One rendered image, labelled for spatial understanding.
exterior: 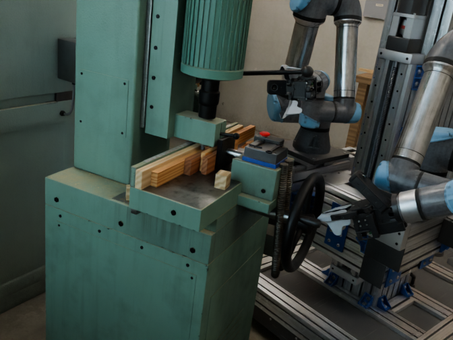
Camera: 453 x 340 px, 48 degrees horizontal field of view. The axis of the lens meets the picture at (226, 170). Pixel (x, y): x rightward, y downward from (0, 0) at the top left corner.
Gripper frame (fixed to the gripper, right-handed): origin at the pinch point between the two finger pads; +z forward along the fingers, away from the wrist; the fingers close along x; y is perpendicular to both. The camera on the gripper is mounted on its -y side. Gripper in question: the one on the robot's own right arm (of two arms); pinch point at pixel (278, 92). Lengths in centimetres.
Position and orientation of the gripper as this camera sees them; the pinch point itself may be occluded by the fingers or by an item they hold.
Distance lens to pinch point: 151.6
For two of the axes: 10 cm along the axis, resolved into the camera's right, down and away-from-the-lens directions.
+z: -4.4, 2.5, -8.6
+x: 0.2, 9.6, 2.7
